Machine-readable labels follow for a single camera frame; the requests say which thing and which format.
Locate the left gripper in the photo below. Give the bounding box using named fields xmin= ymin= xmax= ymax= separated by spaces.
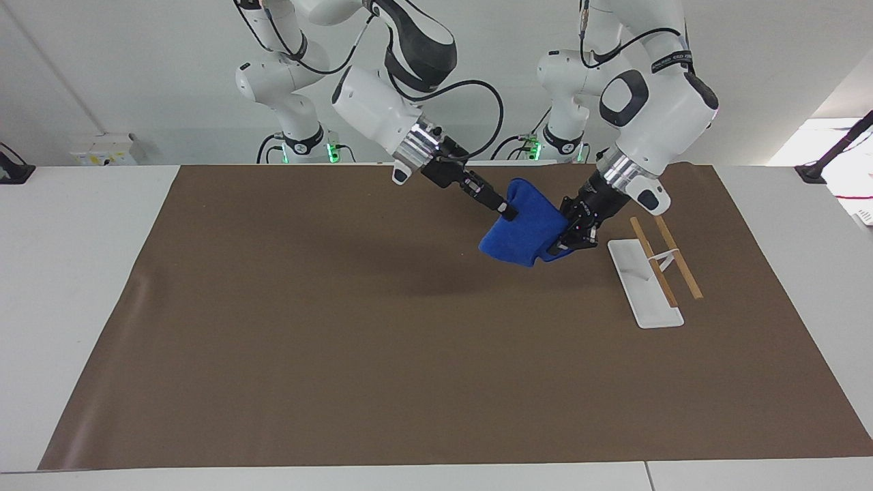
xmin=557 ymin=168 xmax=628 ymax=256

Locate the white wall socket box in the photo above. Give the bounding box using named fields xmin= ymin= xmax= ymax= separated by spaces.
xmin=70 ymin=133 xmax=148 ymax=167

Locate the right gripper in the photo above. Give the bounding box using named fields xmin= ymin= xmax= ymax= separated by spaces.
xmin=421 ymin=138 xmax=479 ymax=192

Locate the black cable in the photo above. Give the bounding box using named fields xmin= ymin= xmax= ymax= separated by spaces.
xmin=408 ymin=80 xmax=505 ymax=163
xmin=490 ymin=134 xmax=524 ymax=162
xmin=579 ymin=0 xmax=685 ymax=69
xmin=256 ymin=132 xmax=284 ymax=165
xmin=234 ymin=0 xmax=377 ymax=76

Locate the white rack with wooden bars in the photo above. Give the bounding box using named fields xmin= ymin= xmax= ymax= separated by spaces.
xmin=607 ymin=215 xmax=704 ymax=329

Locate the black stand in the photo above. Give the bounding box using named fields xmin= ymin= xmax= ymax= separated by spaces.
xmin=795 ymin=109 xmax=873 ymax=185
xmin=0 ymin=141 xmax=37 ymax=185

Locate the blue towel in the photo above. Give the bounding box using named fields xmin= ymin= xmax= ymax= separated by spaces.
xmin=478 ymin=178 xmax=575 ymax=268

